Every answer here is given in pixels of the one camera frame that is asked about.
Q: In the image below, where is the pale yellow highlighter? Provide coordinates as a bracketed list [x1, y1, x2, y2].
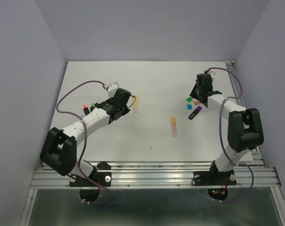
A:
[133, 95, 138, 113]

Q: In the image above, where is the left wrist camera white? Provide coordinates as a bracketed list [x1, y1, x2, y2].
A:
[104, 82, 119, 98]

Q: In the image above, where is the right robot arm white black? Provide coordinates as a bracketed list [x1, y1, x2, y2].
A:
[190, 73, 264, 186]

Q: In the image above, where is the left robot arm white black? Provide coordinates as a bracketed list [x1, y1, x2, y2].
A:
[40, 88, 132, 186]

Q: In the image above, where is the aluminium right rail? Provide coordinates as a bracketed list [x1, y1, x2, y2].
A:
[223, 61, 265, 167]

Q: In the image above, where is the black highlighter purple cap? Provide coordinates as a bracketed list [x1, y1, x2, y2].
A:
[188, 106, 202, 120]

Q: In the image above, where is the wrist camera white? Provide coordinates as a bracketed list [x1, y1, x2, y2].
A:
[205, 70, 216, 81]
[104, 82, 119, 98]

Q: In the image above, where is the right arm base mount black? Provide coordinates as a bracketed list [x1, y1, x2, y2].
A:
[192, 170, 237, 187]

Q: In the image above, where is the aluminium front rail frame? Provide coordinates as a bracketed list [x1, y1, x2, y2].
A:
[20, 161, 285, 226]

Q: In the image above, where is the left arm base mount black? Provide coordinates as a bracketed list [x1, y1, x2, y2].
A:
[67, 160, 112, 187]

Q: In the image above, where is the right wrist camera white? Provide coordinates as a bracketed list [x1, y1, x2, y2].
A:
[205, 70, 216, 81]

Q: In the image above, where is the black highlighter orange tip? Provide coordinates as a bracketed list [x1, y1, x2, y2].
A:
[83, 105, 90, 116]

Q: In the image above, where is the pastel pink highlighter orange cap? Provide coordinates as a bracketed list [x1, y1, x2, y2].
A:
[170, 117, 177, 137]

